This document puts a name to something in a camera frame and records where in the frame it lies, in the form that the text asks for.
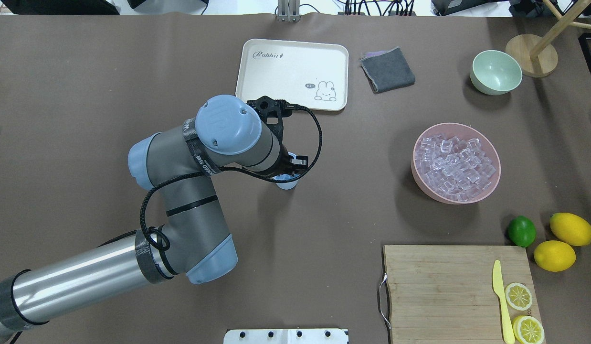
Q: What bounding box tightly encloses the whole yellow lemon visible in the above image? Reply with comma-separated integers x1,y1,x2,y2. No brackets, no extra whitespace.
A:
549,213,591,247
533,240,576,272

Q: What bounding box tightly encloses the lemon half lower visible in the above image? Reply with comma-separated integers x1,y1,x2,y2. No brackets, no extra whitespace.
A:
512,315,546,344

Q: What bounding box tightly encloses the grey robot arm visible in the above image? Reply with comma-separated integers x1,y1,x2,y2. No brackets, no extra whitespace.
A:
0,95,319,344

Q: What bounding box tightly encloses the pile of clear ice cubes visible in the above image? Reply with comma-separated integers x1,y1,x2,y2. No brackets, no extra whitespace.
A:
413,133,500,203

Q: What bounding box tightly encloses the wooden cup tree stand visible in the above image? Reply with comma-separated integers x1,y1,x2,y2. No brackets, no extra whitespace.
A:
505,0,591,78

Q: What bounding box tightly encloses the lemon half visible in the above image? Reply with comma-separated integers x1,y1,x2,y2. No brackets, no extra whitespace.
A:
512,315,546,344
505,282,533,311

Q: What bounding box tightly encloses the light blue plastic cup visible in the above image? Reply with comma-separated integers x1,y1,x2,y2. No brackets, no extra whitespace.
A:
273,173,300,190

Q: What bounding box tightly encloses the grey folded cloth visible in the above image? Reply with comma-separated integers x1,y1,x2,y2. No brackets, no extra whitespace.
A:
359,46,416,94

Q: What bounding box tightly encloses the light green bowl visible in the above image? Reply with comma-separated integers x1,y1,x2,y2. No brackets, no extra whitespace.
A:
469,50,523,96

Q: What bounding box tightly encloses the wooden cutting board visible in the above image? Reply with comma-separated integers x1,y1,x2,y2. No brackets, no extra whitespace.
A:
382,245,535,344

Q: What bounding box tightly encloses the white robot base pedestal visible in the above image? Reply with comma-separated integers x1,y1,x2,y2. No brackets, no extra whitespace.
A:
223,327,349,344

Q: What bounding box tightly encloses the green lime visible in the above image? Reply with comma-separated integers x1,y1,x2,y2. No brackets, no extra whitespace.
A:
507,215,537,248

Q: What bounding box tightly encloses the aluminium frame post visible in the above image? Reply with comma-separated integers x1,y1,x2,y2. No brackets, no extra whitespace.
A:
276,0,301,22

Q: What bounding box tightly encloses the cream rabbit tray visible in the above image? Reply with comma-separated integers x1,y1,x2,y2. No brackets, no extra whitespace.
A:
235,39,349,112

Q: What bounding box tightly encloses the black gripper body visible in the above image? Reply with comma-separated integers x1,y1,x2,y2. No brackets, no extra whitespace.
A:
247,96,295,178

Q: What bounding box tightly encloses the yellow plastic knife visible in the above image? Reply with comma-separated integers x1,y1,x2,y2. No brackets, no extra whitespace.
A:
492,260,516,344

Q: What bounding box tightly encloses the lemon half upper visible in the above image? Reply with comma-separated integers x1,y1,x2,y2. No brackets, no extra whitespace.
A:
505,282,533,311

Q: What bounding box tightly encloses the pink bowl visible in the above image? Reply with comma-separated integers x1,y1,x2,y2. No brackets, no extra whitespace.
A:
411,123,501,204

